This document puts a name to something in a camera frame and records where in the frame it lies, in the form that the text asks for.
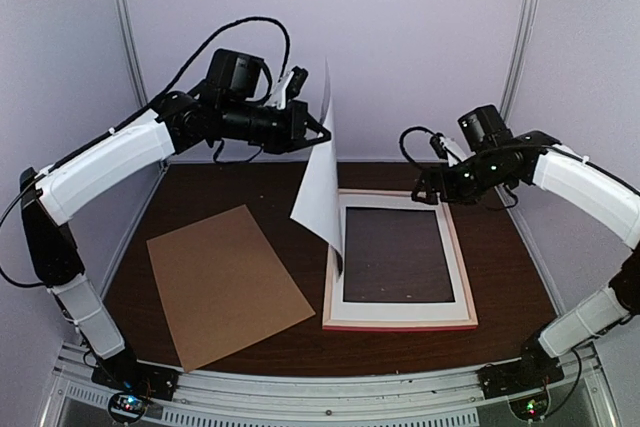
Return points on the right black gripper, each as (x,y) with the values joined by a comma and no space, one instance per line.
(449,194)

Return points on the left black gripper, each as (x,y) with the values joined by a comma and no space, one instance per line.
(294,137)

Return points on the clear acrylic sheet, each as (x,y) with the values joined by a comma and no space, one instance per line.
(395,256)

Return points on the wooden picture frame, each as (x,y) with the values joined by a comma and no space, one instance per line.
(400,324)

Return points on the landscape photo print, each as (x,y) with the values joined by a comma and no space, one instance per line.
(317,207)

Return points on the white mat board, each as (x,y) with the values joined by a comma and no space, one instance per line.
(395,309)

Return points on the brown backing board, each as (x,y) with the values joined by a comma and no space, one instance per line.
(222,287)

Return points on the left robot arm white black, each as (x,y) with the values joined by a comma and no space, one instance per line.
(222,106)

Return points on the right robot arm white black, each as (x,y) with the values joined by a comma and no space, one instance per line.
(499,158)

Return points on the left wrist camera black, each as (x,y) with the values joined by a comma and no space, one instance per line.
(287,88)

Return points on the right aluminium corner post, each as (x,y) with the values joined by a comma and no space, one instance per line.
(526,21)

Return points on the aluminium corner post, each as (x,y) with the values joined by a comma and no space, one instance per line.
(132,59)
(526,21)

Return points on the aluminium front rail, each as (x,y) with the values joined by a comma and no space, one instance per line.
(452,397)

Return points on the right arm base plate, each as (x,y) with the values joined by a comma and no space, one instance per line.
(497,380)

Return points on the left aluminium corner post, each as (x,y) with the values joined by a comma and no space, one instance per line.
(132,59)

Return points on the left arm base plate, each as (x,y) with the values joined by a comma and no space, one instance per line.
(143,380)

